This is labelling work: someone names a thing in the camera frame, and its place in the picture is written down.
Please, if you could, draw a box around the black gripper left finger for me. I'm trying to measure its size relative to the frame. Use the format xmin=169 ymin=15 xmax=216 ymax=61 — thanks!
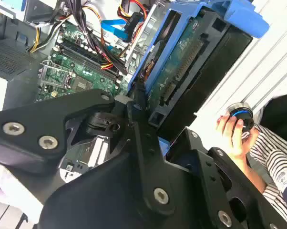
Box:
xmin=0 ymin=82 xmax=176 ymax=217

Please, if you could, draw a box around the person's bare hand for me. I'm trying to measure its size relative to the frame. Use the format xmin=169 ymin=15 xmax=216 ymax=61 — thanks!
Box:
xmin=216 ymin=114 xmax=260 ymax=160

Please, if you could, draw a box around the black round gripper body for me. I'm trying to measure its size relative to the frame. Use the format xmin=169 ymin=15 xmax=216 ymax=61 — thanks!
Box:
xmin=33 ymin=152 xmax=217 ymax=229

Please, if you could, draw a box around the round black tool blue ring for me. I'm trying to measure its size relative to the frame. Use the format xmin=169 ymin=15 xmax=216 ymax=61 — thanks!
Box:
xmin=225 ymin=102 xmax=255 ymax=141

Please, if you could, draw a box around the hard disk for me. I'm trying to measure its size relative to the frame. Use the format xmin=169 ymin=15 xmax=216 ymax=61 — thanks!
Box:
xmin=128 ymin=0 xmax=270 ymax=156

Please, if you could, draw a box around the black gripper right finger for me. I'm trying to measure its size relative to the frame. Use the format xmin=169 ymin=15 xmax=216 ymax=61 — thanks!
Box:
xmin=172 ymin=127 xmax=287 ymax=229

